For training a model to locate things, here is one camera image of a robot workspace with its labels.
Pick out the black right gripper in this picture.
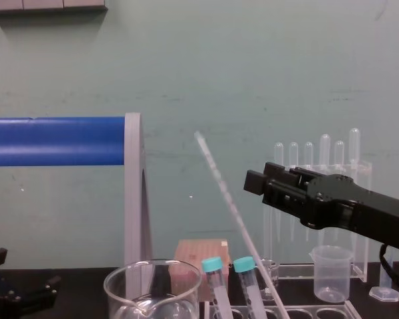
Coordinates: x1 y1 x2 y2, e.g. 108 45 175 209
243 161 399 255

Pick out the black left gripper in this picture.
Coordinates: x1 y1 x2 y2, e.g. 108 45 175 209
0 247 63 319

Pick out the glass thermometer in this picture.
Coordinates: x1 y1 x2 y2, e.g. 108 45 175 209
194 130 291 319

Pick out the small glass beaker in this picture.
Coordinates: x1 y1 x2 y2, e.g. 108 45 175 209
257 259 281 300

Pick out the teal capped test tube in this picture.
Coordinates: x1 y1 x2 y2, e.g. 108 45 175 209
232 256 271 319
200 256 236 319

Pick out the translucent plastic beaker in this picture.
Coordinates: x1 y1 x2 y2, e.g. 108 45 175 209
308 245 355 300

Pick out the clear test tube rack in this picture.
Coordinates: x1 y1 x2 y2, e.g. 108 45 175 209
203 300 358 319

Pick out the large glass beaker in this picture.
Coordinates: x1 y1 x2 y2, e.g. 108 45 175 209
103 259 202 319

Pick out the clear plastic transfer pipette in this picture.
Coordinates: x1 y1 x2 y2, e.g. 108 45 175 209
348 128 361 247
319 133 331 247
273 142 285 253

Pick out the clear acrylic pipette stand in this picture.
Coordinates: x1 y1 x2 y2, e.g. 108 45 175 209
262 159 374 284

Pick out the blue roll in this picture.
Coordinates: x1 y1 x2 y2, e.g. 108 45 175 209
0 116 126 167

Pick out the plastic graduated cylinder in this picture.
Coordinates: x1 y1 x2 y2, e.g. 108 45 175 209
368 248 399 302

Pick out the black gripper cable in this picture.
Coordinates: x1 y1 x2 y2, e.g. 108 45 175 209
378 243 399 295

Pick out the grey wall cabinet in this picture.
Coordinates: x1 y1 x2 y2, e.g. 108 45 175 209
0 0 109 15

